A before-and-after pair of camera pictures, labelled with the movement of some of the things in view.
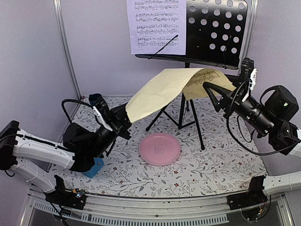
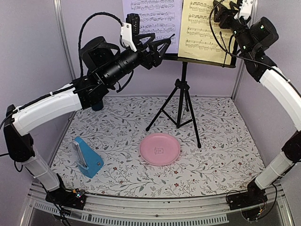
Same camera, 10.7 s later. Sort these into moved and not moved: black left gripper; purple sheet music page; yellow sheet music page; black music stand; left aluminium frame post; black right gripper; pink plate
Moved: black music stand; yellow sheet music page; black right gripper; black left gripper
Not moved: pink plate; left aluminium frame post; purple sheet music page
